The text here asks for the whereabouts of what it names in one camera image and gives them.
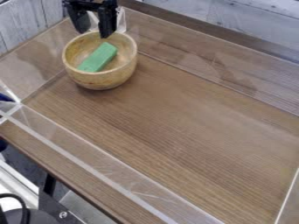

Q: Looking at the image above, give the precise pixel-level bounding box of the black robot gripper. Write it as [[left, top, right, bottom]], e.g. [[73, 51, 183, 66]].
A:
[[62, 0, 117, 39]]

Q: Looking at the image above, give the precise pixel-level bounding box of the green rectangular block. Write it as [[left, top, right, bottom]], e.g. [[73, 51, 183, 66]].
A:
[[77, 42, 117, 73]]

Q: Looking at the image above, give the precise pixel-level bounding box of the brown wooden bowl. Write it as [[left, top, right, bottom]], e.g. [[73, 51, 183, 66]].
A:
[[61, 31, 137, 90]]

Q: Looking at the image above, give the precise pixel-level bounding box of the blue object at left edge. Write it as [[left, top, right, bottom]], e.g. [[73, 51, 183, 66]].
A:
[[0, 93, 14, 102]]

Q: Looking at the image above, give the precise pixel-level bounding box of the black table leg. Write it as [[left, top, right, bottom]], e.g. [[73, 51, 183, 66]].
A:
[[42, 174, 56, 196]]

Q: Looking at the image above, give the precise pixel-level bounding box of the clear acrylic enclosure wall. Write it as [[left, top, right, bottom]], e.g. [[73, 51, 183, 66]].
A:
[[0, 8, 299, 224]]

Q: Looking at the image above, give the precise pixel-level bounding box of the grey metal base plate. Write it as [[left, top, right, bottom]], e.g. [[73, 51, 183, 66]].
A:
[[38, 191, 85, 224]]

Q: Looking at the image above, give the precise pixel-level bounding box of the black cable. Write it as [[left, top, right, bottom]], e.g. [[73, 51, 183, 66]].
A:
[[0, 193, 32, 224]]

